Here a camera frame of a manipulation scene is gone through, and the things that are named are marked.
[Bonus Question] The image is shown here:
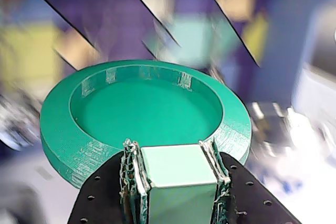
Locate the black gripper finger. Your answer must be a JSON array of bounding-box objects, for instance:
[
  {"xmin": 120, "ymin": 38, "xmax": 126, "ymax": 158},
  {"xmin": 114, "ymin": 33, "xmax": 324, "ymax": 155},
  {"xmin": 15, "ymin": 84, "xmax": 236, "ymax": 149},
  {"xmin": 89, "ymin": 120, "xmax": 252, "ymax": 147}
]
[
  {"xmin": 198, "ymin": 137, "xmax": 303, "ymax": 224},
  {"xmin": 67, "ymin": 137, "xmax": 151, "ymax": 224}
]

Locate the green container lid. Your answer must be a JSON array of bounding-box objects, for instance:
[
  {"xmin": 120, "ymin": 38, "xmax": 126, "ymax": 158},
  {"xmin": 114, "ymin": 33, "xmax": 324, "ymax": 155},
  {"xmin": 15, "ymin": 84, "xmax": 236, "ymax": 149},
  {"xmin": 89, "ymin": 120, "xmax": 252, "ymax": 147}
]
[{"xmin": 39, "ymin": 59, "xmax": 252, "ymax": 224}]

